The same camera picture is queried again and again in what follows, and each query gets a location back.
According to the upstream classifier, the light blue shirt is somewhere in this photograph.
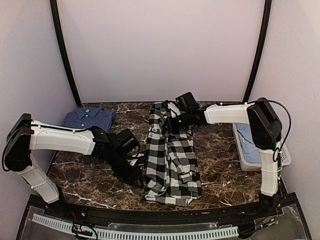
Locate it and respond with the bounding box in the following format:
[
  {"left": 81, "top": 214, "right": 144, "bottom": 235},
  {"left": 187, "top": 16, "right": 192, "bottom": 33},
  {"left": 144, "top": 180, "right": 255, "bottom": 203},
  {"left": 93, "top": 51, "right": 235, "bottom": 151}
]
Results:
[{"left": 235, "top": 123, "right": 261, "bottom": 164}]

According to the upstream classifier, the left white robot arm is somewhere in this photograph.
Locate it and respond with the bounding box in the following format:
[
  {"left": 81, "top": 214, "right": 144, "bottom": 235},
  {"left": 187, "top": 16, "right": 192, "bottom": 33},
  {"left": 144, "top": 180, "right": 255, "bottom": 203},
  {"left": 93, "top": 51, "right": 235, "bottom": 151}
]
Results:
[{"left": 1, "top": 113, "right": 144, "bottom": 218}]

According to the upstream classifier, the black white plaid shirt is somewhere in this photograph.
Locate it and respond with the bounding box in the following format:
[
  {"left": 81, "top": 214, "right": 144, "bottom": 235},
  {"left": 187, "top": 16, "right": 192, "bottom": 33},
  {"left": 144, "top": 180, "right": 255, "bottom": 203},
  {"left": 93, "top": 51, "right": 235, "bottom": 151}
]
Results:
[{"left": 144, "top": 101, "right": 202, "bottom": 207}]

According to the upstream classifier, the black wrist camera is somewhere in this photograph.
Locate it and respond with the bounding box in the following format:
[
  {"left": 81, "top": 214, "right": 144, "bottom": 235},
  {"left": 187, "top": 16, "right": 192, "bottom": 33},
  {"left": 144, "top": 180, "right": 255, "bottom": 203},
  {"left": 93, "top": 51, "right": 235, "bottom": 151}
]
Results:
[
  {"left": 164, "top": 92, "right": 200, "bottom": 118},
  {"left": 116, "top": 128, "right": 139, "bottom": 154}
]

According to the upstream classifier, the black corner post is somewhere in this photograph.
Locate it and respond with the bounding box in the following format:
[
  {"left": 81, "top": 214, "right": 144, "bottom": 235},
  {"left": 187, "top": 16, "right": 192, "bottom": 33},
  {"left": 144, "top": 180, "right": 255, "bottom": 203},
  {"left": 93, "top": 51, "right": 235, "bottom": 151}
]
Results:
[
  {"left": 242, "top": 0, "right": 273, "bottom": 102},
  {"left": 49, "top": 0, "right": 82, "bottom": 107}
]

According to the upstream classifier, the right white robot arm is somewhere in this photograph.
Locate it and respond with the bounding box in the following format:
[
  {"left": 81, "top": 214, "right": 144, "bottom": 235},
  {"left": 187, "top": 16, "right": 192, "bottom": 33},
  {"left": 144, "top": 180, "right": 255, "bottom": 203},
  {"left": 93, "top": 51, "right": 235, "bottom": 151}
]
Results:
[{"left": 164, "top": 92, "right": 287, "bottom": 217}]

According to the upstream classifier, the white slotted cable duct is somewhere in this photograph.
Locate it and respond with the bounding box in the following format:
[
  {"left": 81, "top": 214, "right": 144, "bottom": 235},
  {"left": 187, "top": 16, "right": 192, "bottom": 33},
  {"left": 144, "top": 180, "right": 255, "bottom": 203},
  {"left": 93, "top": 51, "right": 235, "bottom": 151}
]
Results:
[{"left": 32, "top": 213, "right": 239, "bottom": 240}]

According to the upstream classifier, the black right corner post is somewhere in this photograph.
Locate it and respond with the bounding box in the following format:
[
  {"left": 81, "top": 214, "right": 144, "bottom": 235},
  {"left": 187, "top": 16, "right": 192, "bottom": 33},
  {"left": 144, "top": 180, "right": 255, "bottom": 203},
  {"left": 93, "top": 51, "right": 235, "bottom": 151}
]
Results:
[{"left": 242, "top": 0, "right": 273, "bottom": 102}]

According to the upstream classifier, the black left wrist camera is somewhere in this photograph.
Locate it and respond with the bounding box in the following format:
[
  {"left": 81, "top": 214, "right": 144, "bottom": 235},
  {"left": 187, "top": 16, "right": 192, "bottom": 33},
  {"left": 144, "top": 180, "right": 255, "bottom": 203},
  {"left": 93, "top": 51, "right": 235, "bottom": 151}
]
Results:
[{"left": 116, "top": 128, "right": 139, "bottom": 154}]

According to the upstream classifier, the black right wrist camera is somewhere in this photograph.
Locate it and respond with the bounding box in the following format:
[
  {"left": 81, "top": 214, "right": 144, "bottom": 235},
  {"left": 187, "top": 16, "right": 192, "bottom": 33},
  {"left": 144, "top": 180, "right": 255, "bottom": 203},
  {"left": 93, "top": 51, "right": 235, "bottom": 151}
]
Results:
[{"left": 164, "top": 92, "right": 200, "bottom": 118}]

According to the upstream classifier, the folded blue checked shirt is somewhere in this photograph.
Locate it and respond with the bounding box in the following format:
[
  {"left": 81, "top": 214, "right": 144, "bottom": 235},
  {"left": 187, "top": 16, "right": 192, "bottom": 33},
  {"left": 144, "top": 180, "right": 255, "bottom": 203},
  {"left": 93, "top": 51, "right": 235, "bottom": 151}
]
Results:
[{"left": 62, "top": 106, "right": 116, "bottom": 133}]

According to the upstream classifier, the white plastic laundry basket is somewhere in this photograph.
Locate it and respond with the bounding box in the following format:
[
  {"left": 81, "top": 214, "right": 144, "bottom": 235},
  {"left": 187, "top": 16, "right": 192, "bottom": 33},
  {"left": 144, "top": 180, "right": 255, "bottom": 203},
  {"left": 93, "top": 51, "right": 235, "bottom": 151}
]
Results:
[{"left": 232, "top": 123, "right": 277, "bottom": 171}]

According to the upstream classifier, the black left corner post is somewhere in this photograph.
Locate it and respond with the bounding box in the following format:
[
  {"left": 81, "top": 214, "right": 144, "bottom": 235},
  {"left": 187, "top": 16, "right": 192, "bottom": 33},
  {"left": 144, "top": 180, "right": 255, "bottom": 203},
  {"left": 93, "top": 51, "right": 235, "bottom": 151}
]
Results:
[{"left": 49, "top": 0, "right": 82, "bottom": 107}]

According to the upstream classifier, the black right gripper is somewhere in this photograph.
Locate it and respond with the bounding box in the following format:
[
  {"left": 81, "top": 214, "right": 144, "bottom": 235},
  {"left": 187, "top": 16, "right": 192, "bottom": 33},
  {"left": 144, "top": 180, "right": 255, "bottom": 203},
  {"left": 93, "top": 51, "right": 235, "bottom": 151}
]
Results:
[{"left": 162, "top": 110, "right": 192, "bottom": 132}]

